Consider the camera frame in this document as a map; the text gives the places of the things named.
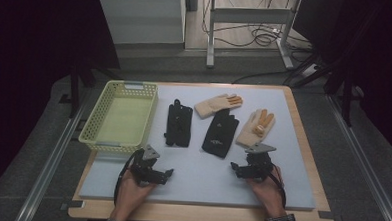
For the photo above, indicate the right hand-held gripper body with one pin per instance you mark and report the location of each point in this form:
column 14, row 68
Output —
column 258, row 166

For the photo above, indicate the light green plastic basket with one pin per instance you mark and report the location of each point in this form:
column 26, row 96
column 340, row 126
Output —
column 123, row 119

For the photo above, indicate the black glove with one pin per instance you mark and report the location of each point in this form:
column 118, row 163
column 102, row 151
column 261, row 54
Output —
column 220, row 135
column 178, row 124

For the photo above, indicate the beige glove with orange fingers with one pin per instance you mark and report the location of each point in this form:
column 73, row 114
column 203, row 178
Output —
column 253, row 131
column 214, row 104

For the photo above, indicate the aluminium rail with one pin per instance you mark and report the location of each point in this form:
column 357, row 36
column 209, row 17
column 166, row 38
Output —
column 51, row 164
column 365, row 158

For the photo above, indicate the white power strip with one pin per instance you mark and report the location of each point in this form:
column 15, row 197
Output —
column 310, row 70

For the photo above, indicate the person's right hand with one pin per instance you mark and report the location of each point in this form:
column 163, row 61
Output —
column 268, row 193

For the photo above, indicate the dark curtain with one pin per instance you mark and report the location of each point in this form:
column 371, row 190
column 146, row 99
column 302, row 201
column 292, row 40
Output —
column 29, row 66
column 379, row 65

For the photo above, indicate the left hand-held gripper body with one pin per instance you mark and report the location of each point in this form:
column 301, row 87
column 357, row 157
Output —
column 144, row 170

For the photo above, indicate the black metal stand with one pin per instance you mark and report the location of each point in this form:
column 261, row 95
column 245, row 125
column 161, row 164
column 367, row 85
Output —
column 75, row 88
column 346, row 103

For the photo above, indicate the person's left hand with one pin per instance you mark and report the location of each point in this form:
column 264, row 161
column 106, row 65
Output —
column 130, row 197

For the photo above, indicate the white cabinet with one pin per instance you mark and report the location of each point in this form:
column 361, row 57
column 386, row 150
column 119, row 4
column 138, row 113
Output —
column 141, row 18

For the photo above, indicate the white metal desk frame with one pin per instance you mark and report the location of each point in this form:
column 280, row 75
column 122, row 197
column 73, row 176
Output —
column 251, row 16

